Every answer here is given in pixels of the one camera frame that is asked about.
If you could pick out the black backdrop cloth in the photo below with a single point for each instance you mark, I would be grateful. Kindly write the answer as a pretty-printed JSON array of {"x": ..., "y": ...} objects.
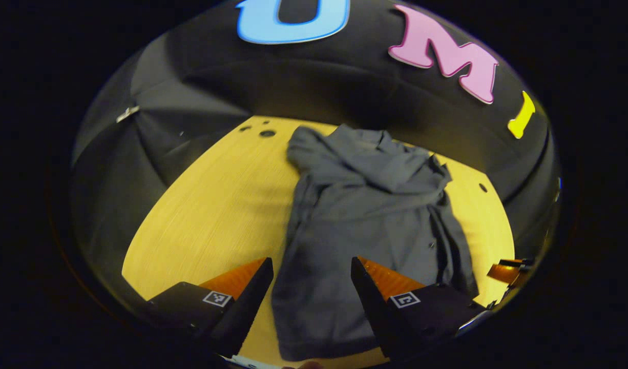
[{"x": 344, "y": 82}]

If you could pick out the grey long-sleeved shirt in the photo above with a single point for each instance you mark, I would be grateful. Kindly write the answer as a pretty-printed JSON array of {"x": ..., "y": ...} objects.
[{"x": 360, "y": 230}]

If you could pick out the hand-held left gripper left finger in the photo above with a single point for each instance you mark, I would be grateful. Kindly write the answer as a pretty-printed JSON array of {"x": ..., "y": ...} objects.
[{"x": 250, "y": 302}]

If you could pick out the white cloth clip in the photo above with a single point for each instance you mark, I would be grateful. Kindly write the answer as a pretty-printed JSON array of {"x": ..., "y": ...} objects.
[{"x": 127, "y": 114}]

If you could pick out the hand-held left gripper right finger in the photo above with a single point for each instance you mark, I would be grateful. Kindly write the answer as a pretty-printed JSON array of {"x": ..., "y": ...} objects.
[{"x": 370, "y": 302}]

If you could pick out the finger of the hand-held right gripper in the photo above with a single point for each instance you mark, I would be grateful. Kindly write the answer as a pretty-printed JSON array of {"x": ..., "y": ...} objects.
[
  {"x": 503, "y": 274},
  {"x": 516, "y": 263}
]

